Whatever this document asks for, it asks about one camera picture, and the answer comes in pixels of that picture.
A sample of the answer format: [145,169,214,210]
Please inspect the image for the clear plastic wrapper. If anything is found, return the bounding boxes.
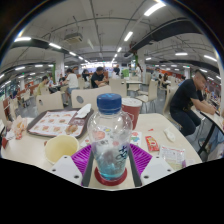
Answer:
[159,145,187,172]

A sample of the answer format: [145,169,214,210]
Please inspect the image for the ceiling strip lights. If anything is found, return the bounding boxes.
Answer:
[0,1,221,88]

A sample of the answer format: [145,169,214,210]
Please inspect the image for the red paper cup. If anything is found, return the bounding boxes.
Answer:
[121,97,143,131]

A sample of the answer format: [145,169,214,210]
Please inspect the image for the white paper slip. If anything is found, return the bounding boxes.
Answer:
[185,157,198,167]

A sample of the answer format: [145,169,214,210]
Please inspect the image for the crumpled white napkin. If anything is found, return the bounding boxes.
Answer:
[74,103,92,119]

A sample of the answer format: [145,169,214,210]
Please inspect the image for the ceiling air conditioner unit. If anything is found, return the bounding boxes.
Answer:
[63,32,84,44]

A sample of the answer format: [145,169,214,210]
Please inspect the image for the printed paper tray liner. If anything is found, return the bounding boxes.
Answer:
[31,110,84,136]

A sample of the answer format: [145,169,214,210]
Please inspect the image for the beige neighbouring table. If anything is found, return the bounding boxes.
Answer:
[199,108,224,156]

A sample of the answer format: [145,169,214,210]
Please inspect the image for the group of beige chairs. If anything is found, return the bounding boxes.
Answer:
[0,71,181,121]

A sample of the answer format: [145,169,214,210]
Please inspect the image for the person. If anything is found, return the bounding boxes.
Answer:
[36,75,50,96]
[169,69,218,137]
[64,68,80,106]
[90,66,109,88]

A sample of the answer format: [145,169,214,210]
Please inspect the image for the colourful sticker sheet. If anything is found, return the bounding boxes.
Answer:
[79,125,143,148]

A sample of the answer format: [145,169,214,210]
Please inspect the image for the beige cafeteria chair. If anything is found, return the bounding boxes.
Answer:
[70,85,113,111]
[35,91,64,116]

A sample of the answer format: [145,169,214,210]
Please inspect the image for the small red sauce packet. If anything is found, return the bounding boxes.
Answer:
[144,135,161,153]

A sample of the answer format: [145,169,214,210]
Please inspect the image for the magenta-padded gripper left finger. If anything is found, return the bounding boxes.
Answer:
[49,143,95,188]

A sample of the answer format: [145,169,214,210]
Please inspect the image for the dark brown food tray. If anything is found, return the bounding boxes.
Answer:
[26,108,95,139]

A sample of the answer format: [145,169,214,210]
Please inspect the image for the clear blue-capped water bottle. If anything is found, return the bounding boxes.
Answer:
[87,93,134,182]

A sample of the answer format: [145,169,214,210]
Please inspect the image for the red paper packet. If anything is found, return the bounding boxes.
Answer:
[1,134,9,150]

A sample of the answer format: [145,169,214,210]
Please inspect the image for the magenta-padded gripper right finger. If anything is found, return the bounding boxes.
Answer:
[128,143,175,188]

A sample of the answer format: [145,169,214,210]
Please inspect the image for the clear plastic food bag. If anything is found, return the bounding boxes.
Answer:
[6,114,28,140]

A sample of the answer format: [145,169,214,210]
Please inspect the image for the small crumpled white tissue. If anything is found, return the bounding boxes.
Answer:
[163,128,177,143]

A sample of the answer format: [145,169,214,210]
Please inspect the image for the cream mug with brown handle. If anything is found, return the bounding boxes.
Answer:
[44,134,80,165]

